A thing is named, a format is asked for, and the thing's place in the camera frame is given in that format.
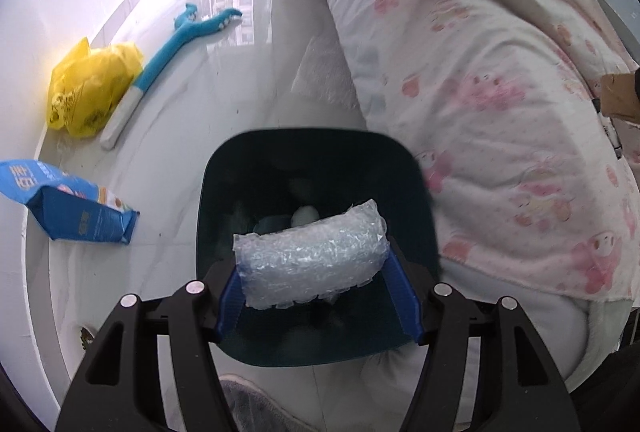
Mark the blue plush toy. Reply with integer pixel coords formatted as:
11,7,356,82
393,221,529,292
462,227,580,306
100,3,243,151

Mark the bubble wrap roll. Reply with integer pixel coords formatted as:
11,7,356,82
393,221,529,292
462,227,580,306
232,199,390,310

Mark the pink cartoon print quilt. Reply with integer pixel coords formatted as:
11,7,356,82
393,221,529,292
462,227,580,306
374,0,639,302

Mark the black tissue packet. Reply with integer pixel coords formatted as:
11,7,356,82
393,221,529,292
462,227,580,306
592,98,623,159

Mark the dark green trash bin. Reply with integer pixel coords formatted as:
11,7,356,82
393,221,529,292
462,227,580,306
195,128,439,367

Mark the blue snack bag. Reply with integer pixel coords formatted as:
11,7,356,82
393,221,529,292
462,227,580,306
1,159,139,245

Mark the yellow plastic bag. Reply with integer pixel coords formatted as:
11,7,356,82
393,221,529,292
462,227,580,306
46,38,143,139

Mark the brown tape roll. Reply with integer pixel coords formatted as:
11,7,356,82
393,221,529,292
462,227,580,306
600,70,640,125

